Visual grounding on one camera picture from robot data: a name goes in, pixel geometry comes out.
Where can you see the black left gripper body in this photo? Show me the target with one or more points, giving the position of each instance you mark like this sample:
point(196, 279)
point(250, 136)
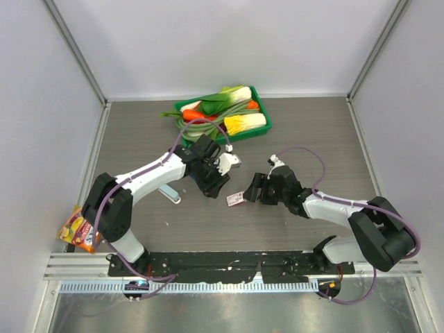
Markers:
point(209, 172)

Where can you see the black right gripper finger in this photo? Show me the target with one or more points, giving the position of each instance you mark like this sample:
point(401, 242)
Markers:
point(252, 195)
point(257, 182)

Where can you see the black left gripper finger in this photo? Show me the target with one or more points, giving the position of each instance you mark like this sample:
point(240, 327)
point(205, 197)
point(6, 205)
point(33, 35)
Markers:
point(211, 192)
point(223, 180)

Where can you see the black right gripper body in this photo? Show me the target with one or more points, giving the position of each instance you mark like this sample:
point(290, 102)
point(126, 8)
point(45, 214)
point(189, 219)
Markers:
point(271, 195)

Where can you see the staple box red white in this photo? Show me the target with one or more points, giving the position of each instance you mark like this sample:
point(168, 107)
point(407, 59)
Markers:
point(235, 199)

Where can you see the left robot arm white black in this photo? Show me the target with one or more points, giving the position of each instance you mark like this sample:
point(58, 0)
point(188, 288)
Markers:
point(109, 204)

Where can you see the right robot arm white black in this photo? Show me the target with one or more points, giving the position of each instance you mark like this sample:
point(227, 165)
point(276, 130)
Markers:
point(379, 236)

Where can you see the light blue small stapler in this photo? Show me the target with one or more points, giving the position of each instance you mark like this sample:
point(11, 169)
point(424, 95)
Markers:
point(170, 193)

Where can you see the green plastic tray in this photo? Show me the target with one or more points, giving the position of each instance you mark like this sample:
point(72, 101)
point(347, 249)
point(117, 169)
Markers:
point(246, 135)

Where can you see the green bean bundle toy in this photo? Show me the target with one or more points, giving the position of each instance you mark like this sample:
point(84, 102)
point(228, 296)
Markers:
point(195, 130)

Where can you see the yellow napa cabbage toy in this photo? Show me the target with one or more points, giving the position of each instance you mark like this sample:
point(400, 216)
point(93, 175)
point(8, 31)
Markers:
point(244, 122)

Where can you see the green leafy vegetable toy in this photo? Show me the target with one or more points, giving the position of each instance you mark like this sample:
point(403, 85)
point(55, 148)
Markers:
point(209, 105)

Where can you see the small orange carrot toy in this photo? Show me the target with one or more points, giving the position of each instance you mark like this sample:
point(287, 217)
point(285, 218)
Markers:
point(252, 105)

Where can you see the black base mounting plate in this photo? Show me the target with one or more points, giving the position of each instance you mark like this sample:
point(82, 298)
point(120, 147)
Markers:
point(237, 267)

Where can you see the white bok choy toy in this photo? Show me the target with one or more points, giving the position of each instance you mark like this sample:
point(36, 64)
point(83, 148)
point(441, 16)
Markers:
point(238, 94)

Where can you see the orange snack bag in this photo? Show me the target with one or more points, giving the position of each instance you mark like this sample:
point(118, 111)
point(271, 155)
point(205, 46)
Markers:
point(77, 231)

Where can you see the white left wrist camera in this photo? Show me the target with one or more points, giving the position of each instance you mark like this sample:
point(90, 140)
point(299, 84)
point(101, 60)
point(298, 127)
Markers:
point(228, 160)

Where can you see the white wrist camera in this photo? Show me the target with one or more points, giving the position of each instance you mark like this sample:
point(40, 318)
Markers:
point(274, 161)
point(228, 160)

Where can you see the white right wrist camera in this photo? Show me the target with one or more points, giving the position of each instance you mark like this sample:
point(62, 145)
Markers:
point(274, 161)

